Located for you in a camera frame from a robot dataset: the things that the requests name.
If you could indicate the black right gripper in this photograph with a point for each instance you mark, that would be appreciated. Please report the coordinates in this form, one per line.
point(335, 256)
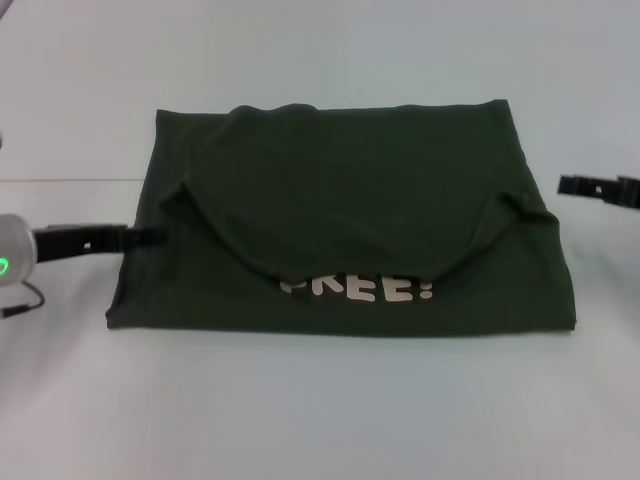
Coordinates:
point(629, 191)

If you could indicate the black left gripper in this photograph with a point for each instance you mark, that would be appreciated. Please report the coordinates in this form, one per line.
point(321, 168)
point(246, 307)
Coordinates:
point(80, 241)

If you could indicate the dark green shirt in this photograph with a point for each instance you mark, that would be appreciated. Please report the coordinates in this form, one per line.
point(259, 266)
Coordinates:
point(340, 225)

